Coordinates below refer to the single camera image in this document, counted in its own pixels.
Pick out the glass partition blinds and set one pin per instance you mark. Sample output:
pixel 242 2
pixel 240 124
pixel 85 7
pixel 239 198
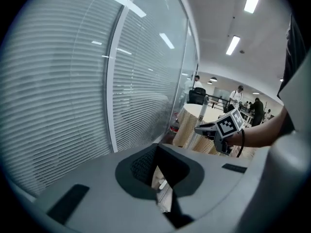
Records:
pixel 60 81

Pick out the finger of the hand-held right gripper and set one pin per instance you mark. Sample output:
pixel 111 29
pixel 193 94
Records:
pixel 206 128

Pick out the beige checked tablecloth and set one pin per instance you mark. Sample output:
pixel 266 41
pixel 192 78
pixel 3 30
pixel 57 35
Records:
pixel 185 130

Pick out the water jug red label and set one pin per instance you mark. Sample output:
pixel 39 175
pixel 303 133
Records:
pixel 175 126

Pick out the black office chair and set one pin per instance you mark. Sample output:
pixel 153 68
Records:
pixel 197 96

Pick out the long ceiling light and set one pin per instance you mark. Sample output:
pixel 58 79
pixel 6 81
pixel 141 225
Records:
pixel 232 45
pixel 252 1

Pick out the black metal railing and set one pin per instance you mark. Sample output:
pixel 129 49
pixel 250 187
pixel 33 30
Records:
pixel 216 96

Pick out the person's right forearm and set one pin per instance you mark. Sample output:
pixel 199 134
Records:
pixel 262 135

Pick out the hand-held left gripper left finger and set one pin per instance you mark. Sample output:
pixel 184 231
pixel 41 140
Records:
pixel 102 198

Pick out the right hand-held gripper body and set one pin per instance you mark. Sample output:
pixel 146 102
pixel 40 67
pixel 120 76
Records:
pixel 228 124

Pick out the person's black clothing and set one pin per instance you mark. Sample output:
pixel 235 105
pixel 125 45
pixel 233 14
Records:
pixel 294 69

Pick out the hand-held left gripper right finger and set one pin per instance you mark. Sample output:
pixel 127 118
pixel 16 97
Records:
pixel 230 190

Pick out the white bench desk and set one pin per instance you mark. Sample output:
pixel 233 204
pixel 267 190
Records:
pixel 246 116

